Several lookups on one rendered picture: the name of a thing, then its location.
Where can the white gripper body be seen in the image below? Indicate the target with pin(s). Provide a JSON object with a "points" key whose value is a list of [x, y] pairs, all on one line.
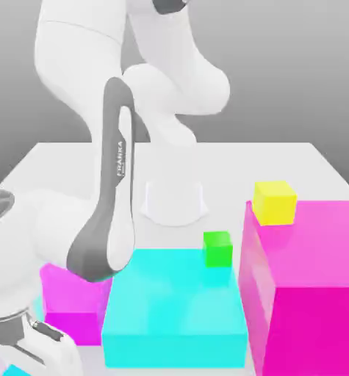
{"points": [[59, 365]]}

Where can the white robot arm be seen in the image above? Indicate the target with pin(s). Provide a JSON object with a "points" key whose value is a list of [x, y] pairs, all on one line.
{"points": [[74, 58]]}

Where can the small cyan cube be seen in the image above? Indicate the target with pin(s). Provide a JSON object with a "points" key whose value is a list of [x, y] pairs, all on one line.
{"points": [[15, 371]]}

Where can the small green cube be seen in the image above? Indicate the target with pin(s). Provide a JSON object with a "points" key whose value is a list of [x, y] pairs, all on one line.
{"points": [[218, 251]]}

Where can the small yellow cube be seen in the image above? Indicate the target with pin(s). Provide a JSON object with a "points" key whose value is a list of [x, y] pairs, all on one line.
{"points": [[275, 205]]}

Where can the large magenta box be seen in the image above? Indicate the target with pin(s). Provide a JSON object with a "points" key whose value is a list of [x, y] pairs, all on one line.
{"points": [[71, 317]]}

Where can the large cyan box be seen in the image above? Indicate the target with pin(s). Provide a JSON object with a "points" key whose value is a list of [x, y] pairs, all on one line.
{"points": [[174, 308]]}

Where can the large pink box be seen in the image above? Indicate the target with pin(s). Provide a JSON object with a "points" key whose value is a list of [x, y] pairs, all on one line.
{"points": [[315, 293]]}

